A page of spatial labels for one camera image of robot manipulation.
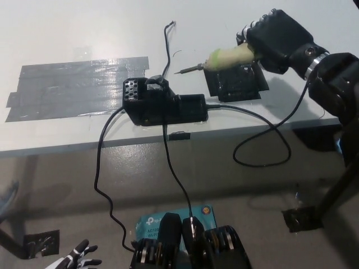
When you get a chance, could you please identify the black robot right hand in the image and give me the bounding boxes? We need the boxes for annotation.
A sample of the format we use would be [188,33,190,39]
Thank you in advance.
[235,8,330,82]

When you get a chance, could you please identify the black white robot left hand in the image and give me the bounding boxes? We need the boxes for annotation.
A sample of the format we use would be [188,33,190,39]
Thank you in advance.
[64,239,102,269]

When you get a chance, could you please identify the long black power cable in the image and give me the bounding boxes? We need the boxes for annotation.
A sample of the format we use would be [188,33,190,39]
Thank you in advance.
[94,108,135,252]

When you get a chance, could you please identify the black soldering station base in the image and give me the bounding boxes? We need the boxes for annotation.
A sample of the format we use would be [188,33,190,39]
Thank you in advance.
[123,74,209,127]

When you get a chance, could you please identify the black robot torso blocks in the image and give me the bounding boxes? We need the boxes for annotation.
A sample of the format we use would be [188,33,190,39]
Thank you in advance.
[128,212,252,269]

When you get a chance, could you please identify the black slanted stand leg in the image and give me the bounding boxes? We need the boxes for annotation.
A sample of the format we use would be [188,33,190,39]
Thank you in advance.
[318,161,359,222]
[0,228,29,260]

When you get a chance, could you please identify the thin black loose wire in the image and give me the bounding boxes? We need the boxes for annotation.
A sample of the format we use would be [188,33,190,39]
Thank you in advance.
[163,21,177,78]

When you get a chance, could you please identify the teal tp-link box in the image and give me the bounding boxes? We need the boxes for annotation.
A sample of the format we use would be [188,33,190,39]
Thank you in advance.
[134,206,218,250]

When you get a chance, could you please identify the black cable to robot torso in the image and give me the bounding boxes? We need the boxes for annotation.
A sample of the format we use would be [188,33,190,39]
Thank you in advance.
[162,124,197,225]

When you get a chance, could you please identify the small black tape strip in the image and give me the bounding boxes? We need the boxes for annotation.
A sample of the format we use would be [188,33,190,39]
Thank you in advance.
[169,132,191,141]

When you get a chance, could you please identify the tape-wrapped soldering iron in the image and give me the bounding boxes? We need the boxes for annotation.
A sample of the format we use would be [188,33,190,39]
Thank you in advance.
[173,44,263,75]

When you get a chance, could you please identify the grey blue floor object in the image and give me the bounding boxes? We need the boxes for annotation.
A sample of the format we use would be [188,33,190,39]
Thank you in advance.
[0,180,20,222]

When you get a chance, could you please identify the grey duct tape patch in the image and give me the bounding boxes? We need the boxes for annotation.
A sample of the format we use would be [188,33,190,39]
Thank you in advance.
[4,56,150,123]

